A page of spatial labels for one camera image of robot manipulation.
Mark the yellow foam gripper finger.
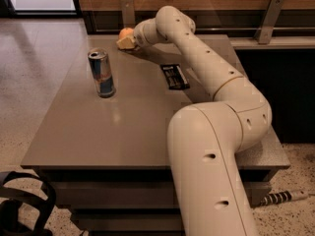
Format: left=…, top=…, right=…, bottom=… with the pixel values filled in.
left=116, top=36, right=137, bottom=50

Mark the orange fruit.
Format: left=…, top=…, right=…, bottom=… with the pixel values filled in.
left=118, top=28, right=134, bottom=39

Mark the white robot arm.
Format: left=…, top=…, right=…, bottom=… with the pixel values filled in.
left=117, top=6, right=272, bottom=236

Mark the blue silver drink can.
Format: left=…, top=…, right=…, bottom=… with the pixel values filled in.
left=88, top=48, right=116, bottom=98

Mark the black snack bar packet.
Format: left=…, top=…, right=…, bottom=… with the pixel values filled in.
left=160, top=64, right=190, bottom=90

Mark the grey drawer cabinet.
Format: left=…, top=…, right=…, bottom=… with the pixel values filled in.
left=22, top=36, right=287, bottom=236

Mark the grey low shelf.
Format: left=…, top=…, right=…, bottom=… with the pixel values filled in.
left=229, top=36, right=315, bottom=50

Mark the left metal wall bracket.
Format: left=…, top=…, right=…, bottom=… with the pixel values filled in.
left=120, top=0, right=136, bottom=28

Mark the metal wall bracket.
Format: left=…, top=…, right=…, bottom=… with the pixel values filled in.
left=120, top=0, right=136, bottom=28
left=254, top=0, right=284, bottom=44

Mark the right metal wall bracket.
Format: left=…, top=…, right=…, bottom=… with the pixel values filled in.
left=254, top=0, right=284, bottom=44

